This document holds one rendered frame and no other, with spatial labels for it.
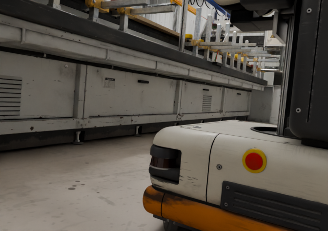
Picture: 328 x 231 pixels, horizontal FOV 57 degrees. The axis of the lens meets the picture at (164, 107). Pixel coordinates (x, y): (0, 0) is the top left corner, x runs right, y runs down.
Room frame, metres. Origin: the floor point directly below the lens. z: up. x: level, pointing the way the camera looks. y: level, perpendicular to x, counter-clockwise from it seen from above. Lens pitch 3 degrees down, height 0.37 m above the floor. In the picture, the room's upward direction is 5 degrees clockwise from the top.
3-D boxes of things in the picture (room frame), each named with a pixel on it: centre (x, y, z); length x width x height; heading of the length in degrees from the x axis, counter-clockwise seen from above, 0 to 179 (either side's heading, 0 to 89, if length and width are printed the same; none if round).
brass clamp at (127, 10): (1.84, 0.27, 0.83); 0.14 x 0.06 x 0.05; 149
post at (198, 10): (2.68, -0.23, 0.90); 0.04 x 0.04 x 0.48; 59
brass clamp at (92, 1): (1.63, 0.40, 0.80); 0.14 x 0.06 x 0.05; 149
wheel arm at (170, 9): (1.81, 0.18, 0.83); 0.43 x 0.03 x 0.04; 59
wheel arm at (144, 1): (1.59, 0.31, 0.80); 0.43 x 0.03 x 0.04; 59
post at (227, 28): (3.32, -0.62, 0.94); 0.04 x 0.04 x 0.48; 59
